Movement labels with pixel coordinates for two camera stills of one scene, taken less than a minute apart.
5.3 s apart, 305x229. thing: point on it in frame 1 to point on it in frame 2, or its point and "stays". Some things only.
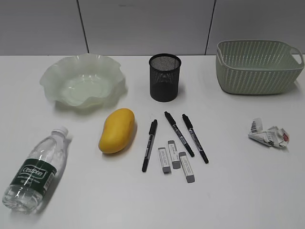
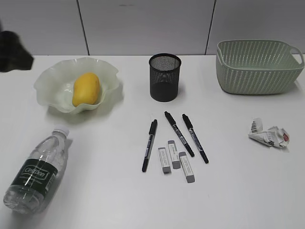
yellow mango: [117, 130] to [86, 89]
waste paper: [275, 136] stays
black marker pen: [182, 138] stays
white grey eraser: [186, 167] stays
